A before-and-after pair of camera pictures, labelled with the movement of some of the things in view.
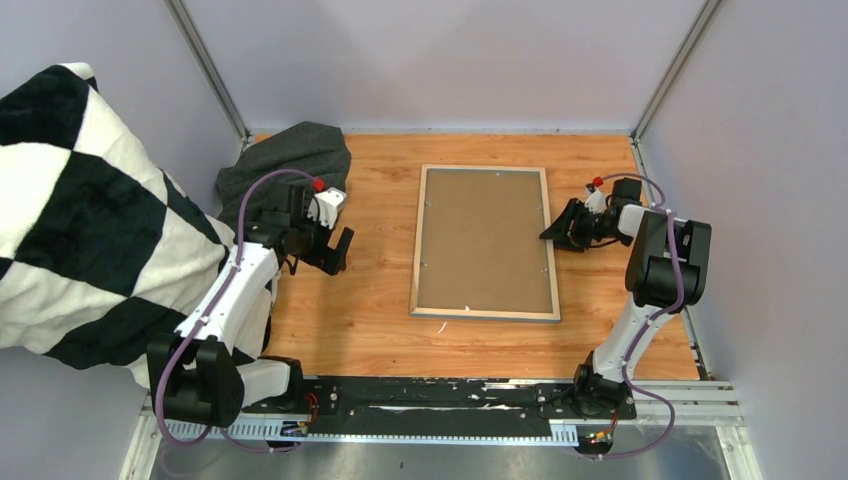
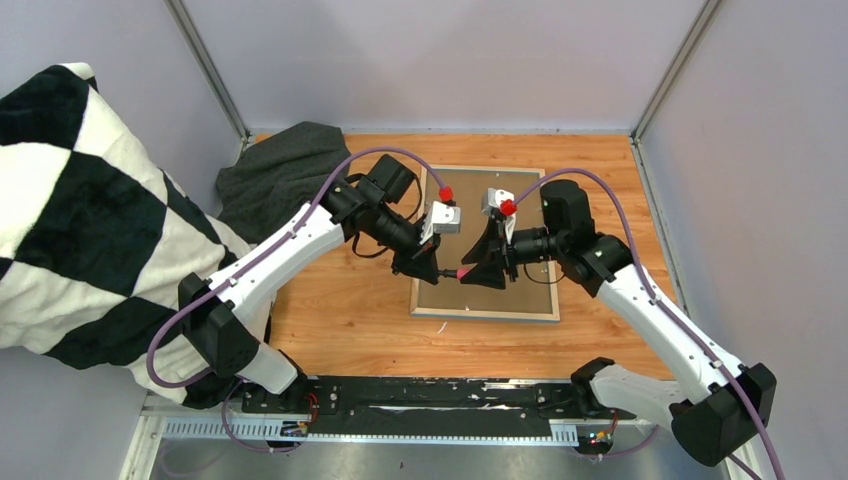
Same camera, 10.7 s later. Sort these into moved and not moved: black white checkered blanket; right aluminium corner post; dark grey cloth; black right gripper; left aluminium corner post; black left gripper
Moved: black left gripper; black right gripper
Not moved: right aluminium corner post; dark grey cloth; left aluminium corner post; black white checkered blanket
